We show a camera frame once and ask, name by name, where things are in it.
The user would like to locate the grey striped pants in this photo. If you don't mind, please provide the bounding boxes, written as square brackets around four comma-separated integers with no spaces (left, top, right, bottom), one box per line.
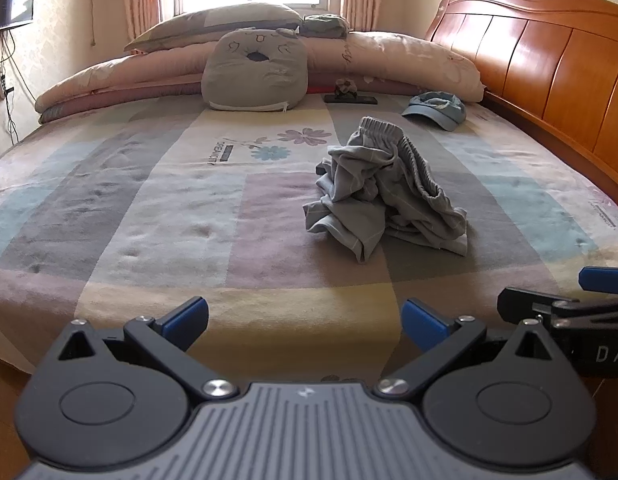
[303,116,469,263]

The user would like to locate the blue baseball cap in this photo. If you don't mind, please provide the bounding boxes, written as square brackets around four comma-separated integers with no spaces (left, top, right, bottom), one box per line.
[402,91,466,131]

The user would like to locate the wooden headboard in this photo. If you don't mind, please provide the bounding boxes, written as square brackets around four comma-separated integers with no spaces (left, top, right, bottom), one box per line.
[426,0,618,205]

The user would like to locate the black phone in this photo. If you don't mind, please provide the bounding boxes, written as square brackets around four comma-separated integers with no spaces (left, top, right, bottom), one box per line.
[323,93,379,105]

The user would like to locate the red object under quilt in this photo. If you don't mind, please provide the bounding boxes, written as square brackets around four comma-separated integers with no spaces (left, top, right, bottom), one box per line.
[307,86,335,94]

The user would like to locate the pink folded quilt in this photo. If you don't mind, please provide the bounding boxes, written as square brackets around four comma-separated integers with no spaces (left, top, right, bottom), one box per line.
[34,32,485,124]

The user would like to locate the grey cat face cushion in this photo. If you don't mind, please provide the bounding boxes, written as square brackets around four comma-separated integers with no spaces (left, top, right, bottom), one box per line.
[202,28,308,112]

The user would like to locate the green folded garment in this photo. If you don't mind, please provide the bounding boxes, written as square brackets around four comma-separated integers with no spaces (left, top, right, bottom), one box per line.
[299,14,350,39]

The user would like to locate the grey patterned pillow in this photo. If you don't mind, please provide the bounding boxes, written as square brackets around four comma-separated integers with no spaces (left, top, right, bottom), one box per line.
[124,2,303,53]

